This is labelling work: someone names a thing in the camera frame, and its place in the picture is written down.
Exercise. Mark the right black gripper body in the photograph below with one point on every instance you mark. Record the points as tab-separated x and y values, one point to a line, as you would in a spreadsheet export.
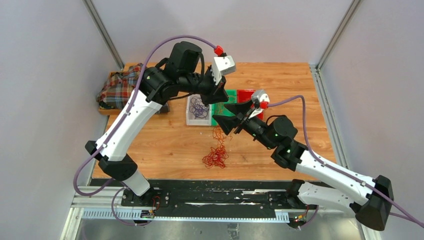
255	127

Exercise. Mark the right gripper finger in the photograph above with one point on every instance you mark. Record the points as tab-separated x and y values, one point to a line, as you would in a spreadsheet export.
229	123
244	108

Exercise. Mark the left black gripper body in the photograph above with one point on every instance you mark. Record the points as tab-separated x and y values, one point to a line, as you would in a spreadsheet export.
205	85

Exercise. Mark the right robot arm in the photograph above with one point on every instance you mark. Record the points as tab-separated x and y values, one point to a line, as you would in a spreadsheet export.
367	199

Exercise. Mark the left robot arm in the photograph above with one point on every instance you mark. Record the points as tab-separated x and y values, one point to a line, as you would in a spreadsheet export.
184	71

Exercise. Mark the red plastic bin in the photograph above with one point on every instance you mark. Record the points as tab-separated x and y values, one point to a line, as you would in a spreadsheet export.
244	95

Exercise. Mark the green plastic bin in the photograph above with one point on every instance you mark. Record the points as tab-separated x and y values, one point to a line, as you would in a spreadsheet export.
219	109

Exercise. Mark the white plastic bin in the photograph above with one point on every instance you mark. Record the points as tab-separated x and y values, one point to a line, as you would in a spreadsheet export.
197	113

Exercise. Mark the plaid shirt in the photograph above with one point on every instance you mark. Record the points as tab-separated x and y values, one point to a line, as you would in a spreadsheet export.
134	72

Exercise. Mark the wooden tray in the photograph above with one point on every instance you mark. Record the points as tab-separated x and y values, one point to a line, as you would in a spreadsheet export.
106	111

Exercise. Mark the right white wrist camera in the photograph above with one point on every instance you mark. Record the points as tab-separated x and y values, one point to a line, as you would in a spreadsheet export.
260	101

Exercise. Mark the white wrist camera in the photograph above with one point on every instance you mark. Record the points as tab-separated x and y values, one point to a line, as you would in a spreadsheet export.
221	66
260	101

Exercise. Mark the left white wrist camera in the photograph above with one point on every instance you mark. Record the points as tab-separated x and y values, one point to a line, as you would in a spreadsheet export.
221	66

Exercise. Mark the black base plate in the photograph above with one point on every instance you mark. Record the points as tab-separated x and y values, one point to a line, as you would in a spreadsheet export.
217	199

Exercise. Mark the aluminium frame rail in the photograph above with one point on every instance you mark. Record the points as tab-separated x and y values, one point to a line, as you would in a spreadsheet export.
106	204

